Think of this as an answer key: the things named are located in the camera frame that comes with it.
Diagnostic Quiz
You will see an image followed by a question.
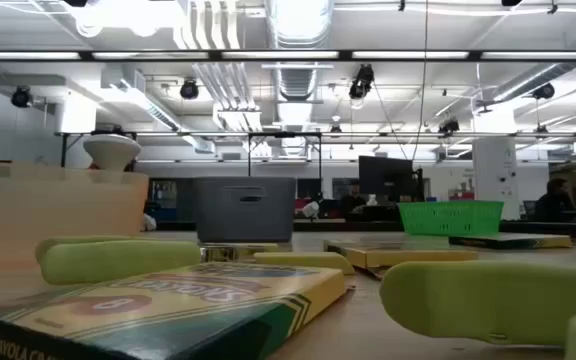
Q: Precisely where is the black overhead light bar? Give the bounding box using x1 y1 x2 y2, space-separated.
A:
0 48 576 64

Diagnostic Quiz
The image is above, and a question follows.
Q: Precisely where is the black metal table frame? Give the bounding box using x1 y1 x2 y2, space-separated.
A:
145 218 576 240

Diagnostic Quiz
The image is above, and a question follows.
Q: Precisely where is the orange translucent plastic bin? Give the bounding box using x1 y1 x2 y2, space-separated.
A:
0 160 150 274

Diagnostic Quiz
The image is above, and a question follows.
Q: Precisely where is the seated person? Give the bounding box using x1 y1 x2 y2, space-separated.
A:
534 177 576 223

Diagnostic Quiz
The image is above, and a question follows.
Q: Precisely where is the yellow green crayon box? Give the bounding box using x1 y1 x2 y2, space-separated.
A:
0 261 348 360
323 238 480 279

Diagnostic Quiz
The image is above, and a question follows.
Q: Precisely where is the green plastic mesh basket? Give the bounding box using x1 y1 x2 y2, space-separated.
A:
397 200 505 238

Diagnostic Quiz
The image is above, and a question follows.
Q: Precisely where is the pale green block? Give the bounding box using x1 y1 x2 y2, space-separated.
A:
34 235 242 286
379 259 576 360

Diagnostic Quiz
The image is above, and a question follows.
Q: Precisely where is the dark grey plastic bin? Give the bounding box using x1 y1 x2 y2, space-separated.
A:
192 175 298 244

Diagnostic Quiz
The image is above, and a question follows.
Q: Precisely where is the black monitor on stand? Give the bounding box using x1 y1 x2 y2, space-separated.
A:
358 155 415 202

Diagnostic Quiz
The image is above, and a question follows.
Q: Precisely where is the brown snack packet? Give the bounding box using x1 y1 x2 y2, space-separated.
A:
448 233 576 251

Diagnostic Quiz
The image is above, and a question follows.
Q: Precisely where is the white building pillar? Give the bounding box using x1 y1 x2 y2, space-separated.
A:
471 136 522 222

